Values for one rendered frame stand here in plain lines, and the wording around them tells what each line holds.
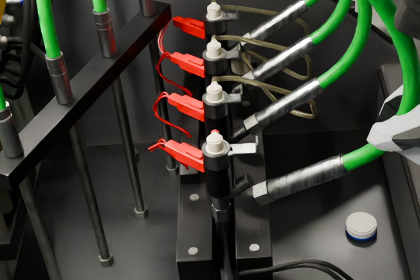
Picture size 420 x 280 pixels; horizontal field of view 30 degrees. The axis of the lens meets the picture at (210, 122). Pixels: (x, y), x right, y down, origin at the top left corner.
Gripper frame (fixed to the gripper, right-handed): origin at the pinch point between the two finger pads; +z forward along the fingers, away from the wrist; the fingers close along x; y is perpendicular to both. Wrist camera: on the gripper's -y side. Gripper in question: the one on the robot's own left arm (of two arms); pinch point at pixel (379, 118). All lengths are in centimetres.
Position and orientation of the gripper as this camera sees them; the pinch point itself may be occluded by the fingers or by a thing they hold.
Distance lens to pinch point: 64.4
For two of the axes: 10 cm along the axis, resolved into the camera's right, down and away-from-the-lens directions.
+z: -4.6, 2.5, 8.5
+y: 7.6, 6.1, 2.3
